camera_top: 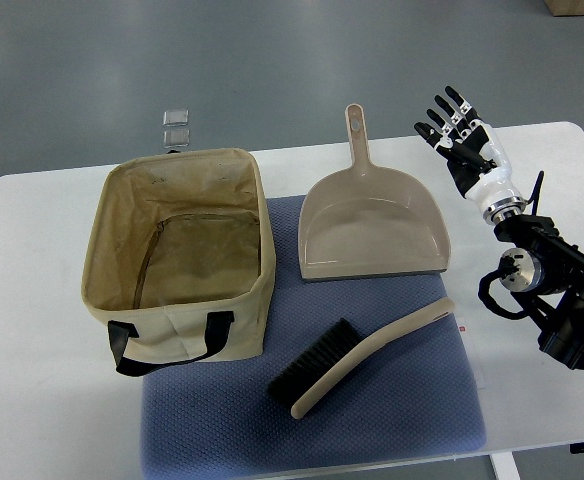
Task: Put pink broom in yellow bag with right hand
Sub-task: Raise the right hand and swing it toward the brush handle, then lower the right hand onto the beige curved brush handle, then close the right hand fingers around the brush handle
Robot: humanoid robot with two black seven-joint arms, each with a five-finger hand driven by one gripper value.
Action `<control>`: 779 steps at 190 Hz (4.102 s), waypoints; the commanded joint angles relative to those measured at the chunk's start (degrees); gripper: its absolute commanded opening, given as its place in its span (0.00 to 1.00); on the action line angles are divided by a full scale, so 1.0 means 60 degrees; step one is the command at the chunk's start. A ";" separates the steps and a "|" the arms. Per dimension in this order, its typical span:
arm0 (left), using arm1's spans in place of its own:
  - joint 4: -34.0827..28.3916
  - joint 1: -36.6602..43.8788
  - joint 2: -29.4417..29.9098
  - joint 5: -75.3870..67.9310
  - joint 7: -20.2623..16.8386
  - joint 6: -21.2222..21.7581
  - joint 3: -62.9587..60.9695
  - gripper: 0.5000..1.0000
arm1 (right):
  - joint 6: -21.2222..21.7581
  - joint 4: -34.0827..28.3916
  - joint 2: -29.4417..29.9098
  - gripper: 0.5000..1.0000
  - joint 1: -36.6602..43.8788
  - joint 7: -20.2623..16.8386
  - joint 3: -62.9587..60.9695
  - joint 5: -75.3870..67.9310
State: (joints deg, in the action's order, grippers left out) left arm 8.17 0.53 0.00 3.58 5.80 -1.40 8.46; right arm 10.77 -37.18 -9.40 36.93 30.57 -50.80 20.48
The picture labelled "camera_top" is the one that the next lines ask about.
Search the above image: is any beige brush with black bristles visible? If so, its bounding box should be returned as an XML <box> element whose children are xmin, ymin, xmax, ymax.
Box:
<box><xmin>267</xmin><ymin>297</ymin><xmax>455</xmax><ymax>420</ymax></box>

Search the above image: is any white table leg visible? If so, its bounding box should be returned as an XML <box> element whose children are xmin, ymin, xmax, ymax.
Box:
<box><xmin>490</xmin><ymin>452</ymin><xmax>521</xmax><ymax>480</ymax></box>

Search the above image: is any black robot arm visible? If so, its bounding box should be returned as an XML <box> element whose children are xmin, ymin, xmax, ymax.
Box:
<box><xmin>478</xmin><ymin>172</ymin><xmax>584</xmax><ymax>453</ymax></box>

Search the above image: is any beige plastic dustpan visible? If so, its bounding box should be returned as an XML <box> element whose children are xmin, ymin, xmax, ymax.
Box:
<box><xmin>298</xmin><ymin>104</ymin><xmax>451</xmax><ymax>281</ymax></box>

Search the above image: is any blue quilted mat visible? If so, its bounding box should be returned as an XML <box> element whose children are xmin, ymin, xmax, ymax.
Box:
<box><xmin>141</xmin><ymin>196</ymin><xmax>486</xmax><ymax>479</ymax></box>

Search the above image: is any upper clear floor plate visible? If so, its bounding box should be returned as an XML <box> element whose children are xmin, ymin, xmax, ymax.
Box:
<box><xmin>163</xmin><ymin>109</ymin><xmax>189</xmax><ymax>127</ymax></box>

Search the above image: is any cardboard box corner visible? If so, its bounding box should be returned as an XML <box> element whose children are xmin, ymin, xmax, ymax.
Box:
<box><xmin>544</xmin><ymin>0</ymin><xmax>584</xmax><ymax>17</ymax></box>

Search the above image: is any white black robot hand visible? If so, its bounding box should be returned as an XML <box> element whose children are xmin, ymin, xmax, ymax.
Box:
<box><xmin>414</xmin><ymin>86</ymin><xmax>527</xmax><ymax>225</ymax></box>

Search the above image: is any beige fabric storage bag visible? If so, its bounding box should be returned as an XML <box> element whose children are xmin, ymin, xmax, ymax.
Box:
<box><xmin>81</xmin><ymin>148</ymin><xmax>276</xmax><ymax>377</ymax></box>

